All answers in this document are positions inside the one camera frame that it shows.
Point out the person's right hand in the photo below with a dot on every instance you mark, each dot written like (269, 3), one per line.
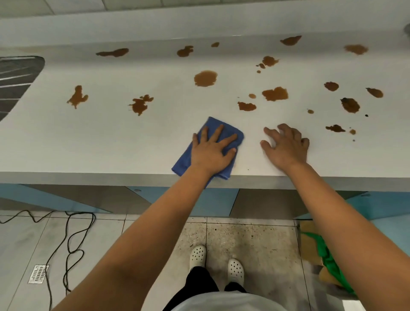
(288, 150)

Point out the person's left hand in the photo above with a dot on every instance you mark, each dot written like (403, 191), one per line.
(209, 157)

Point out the person's right thumb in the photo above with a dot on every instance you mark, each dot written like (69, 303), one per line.
(266, 146)

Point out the person's left little finger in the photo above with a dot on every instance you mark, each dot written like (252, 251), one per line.
(195, 139)

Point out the person's left thumb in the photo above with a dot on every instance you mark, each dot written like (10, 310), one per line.
(232, 153)

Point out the person's left middle finger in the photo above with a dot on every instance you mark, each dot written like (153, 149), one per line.
(217, 133)

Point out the person's right middle finger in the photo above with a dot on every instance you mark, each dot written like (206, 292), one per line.
(285, 128)

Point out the person's right little finger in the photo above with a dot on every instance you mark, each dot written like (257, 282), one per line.
(305, 143)

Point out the blue cleaning cloth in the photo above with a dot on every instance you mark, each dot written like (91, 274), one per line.
(183, 163)

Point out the person's left forearm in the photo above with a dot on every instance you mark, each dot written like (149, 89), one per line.
(144, 243)

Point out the person's right forearm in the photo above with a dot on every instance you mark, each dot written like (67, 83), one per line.
(346, 237)

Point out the blue grey cabinet front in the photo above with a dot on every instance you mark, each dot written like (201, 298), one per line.
(217, 200)

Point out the group of brown liquid stains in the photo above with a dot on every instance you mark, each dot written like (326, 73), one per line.
(205, 78)

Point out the brown cardboard box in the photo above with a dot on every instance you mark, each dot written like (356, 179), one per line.
(309, 246)

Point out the person's white left shoe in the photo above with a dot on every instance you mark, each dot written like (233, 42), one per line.
(198, 255)

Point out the person's white shoe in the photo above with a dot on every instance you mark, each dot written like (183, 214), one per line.
(198, 255)
(235, 270)

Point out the person's white right shoe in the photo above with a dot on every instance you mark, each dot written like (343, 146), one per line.
(235, 270)

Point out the green cloth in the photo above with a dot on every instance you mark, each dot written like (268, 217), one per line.
(330, 259)

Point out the person's black trousers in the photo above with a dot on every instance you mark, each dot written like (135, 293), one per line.
(198, 285)

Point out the person's white shirt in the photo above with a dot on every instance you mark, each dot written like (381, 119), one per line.
(230, 302)

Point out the dark metal sink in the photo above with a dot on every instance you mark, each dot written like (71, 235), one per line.
(16, 80)

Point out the metal floor drain grate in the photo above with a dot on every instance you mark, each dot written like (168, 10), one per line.
(38, 274)

